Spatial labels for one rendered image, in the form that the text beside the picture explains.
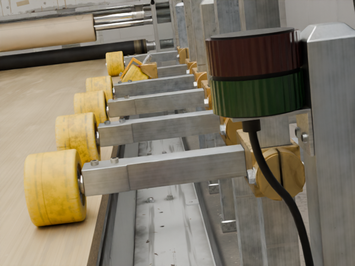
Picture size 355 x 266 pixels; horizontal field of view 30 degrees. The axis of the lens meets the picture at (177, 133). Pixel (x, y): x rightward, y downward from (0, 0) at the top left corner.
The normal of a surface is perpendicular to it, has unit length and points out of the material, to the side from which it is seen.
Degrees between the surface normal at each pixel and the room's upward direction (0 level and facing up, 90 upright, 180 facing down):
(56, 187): 73
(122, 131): 90
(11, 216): 0
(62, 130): 53
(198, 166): 90
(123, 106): 90
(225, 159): 90
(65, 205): 107
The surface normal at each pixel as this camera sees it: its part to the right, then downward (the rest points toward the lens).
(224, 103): -0.76, 0.22
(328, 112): 0.05, 0.19
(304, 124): -0.99, 0.12
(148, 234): -0.11, -0.97
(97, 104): -0.02, -0.37
